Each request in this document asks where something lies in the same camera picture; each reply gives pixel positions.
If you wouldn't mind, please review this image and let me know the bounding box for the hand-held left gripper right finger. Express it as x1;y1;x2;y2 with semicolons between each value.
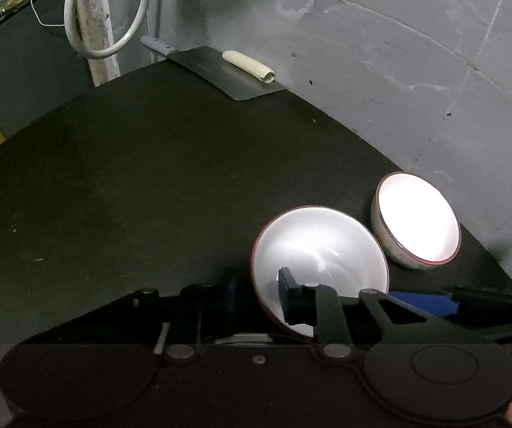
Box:
278;267;493;362

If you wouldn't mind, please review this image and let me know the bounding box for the white ceramic bowl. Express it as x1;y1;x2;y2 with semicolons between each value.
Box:
250;206;390;338
370;172;462;270

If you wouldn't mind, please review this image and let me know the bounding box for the thin white cable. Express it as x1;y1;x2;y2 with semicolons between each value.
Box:
28;0;67;27

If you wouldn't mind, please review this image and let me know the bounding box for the door frame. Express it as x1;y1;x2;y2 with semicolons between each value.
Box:
80;0;120;87

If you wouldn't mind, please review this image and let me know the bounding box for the dark grey cabinet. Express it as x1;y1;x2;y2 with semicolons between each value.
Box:
0;0;96;139

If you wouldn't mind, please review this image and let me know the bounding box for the steel cleaver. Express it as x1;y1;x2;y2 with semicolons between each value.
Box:
140;35;285;102

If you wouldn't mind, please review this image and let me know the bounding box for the white hose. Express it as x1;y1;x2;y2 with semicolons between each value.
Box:
64;0;153;60

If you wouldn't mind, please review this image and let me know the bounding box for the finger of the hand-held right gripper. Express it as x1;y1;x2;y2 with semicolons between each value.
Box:
390;286;512;333

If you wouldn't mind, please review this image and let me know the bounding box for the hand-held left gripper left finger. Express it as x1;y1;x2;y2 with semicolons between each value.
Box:
19;270;241;362

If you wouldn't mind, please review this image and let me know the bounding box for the cream paper roll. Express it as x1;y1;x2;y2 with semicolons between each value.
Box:
222;50;276;83

